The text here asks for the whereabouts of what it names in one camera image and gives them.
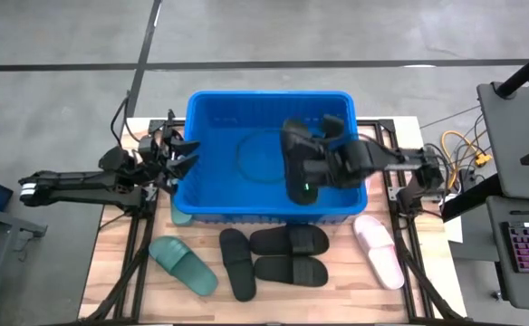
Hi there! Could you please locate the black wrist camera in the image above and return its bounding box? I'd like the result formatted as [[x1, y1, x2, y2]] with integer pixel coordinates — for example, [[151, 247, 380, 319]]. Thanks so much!
[[321, 114, 346, 139], [138, 134, 158, 158]]

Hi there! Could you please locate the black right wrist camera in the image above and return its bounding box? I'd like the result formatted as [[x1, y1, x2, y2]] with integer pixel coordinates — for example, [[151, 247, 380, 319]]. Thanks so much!
[[321, 114, 346, 139]]

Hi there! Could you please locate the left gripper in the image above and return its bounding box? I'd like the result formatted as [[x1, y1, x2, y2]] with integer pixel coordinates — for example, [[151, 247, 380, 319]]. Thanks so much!
[[153, 129, 201, 194]]

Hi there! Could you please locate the black metal bar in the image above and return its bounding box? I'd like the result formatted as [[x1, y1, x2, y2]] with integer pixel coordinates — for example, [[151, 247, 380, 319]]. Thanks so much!
[[440, 174, 504, 223]]

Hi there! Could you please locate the yellow cable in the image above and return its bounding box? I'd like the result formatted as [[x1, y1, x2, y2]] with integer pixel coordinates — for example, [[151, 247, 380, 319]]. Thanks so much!
[[440, 129, 494, 169]]

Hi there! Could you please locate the pink rubber slide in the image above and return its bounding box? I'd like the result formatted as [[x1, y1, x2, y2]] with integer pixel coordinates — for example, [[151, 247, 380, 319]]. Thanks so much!
[[352, 215, 406, 291]]

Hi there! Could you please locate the grey stand tray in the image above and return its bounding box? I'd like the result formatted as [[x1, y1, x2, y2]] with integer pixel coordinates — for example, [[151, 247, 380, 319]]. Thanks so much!
[[476, 81, 529, 201]]

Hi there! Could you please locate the green rubber slide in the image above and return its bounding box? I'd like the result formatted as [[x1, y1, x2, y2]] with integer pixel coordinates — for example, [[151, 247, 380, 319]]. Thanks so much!
[[170, 202, 194, 227], [148, 235, 219, 298]]

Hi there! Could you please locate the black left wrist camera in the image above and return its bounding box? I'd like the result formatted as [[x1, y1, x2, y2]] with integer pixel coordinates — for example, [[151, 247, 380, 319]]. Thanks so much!
[[138, 134, 158, 158]]

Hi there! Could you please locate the black stand pole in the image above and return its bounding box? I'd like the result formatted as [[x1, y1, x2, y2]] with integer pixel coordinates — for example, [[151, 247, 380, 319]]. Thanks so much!
[[494, 41, 529, 100]]

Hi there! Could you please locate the black aluminium table frame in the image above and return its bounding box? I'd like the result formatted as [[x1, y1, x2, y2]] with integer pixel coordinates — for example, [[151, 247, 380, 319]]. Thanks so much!
[[77, 118, 469, 326]]

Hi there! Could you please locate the grey keyboard desk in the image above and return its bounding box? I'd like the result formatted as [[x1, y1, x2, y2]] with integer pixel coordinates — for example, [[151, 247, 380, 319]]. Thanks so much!
[[485, 195, 529, 313]]

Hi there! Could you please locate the blue plastic bin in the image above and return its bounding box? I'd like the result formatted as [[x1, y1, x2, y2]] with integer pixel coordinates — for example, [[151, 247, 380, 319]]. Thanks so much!
[[172, 90, 369, 225]]

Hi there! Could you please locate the black rubber slide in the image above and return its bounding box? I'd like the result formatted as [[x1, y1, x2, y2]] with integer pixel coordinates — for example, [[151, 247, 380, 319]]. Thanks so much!
[[280, 118, 321, 206], [218, 227, 257, 302]]

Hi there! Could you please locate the black strap slide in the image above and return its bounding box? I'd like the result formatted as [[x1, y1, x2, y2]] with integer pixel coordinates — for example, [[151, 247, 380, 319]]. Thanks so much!
[[248, 224, 331, 256], [253, 255, 330, 288]]

